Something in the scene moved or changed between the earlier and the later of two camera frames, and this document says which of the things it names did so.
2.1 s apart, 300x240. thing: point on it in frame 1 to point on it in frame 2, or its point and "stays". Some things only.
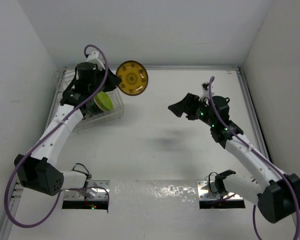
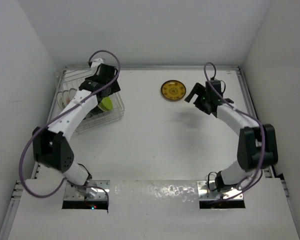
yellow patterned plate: x=134 y=77 to x=173 y=90
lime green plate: x=103 y=101 stays
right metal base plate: x=207 y=191 stays
